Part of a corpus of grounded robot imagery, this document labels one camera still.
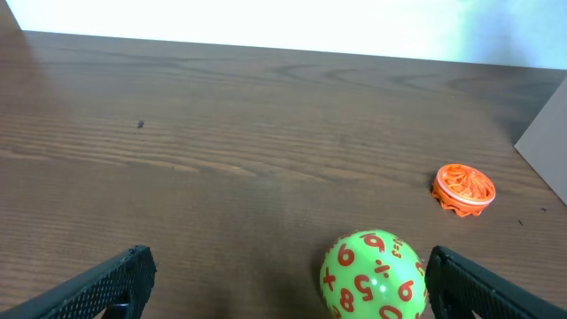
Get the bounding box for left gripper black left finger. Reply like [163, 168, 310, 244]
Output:
[1, 245, 157, 319]

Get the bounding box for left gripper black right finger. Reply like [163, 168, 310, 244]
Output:
[425, 245, 566, 319]

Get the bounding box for green ball with red numbers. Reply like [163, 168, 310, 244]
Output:
[319, 230, 428, 319]

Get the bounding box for orange round plastic toy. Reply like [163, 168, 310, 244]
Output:
[431, 163, 496, 217]

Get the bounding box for white cardboard box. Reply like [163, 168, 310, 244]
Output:
[515, 80, 567, 203]

